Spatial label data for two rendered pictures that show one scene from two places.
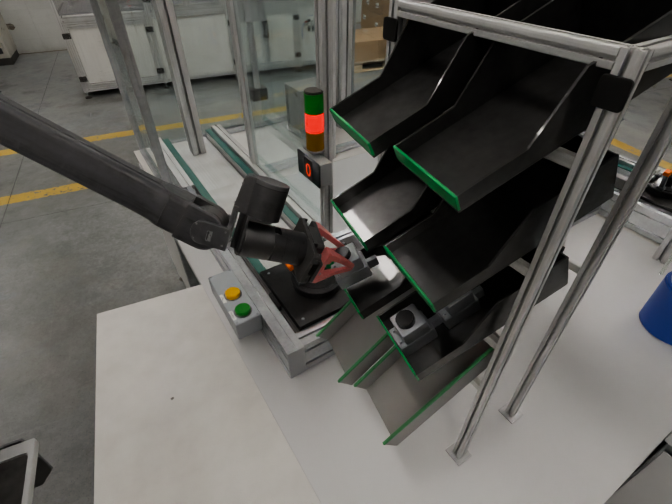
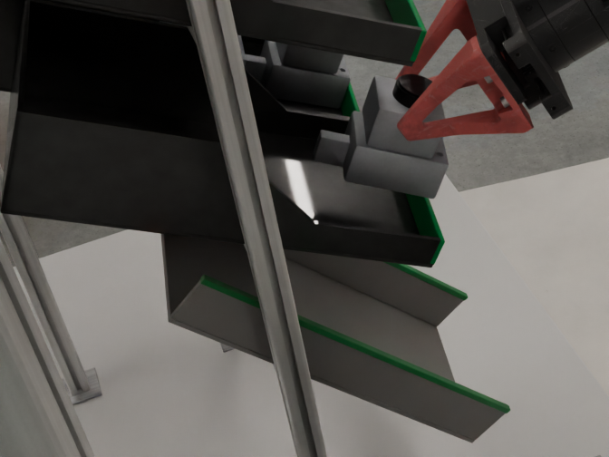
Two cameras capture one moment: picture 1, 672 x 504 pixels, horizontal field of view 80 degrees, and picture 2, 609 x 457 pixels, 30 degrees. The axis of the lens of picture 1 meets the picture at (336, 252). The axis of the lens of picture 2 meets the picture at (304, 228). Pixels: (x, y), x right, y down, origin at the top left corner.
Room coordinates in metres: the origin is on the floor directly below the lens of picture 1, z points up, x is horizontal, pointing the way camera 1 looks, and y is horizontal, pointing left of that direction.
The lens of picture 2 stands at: (1.13, 0.12, 1.71)
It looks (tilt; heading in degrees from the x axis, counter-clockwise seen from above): 41 degrees down; 201
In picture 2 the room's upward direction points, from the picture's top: 11 degrees counter-clockwise
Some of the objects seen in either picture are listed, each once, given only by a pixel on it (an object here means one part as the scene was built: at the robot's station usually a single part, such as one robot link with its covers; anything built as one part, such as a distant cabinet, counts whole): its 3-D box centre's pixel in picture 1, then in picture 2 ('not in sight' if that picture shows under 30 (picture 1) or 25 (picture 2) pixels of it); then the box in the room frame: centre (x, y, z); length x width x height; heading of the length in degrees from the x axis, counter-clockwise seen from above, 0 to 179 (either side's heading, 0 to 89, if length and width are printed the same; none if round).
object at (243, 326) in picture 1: (234, 302); not in sight; (0.76, 0.28, 0.93); 0.21 x 0.07 x 0.06; 33
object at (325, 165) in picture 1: (315, 136); not in sight; (1.03, 0.06, 1.29); 0.12 x 0.05 x 0.25; 33
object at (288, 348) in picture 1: (231, 260); not in sight; (0.95, 0.33, 0.91); 0.89 x 0.06 x 0.11; 33
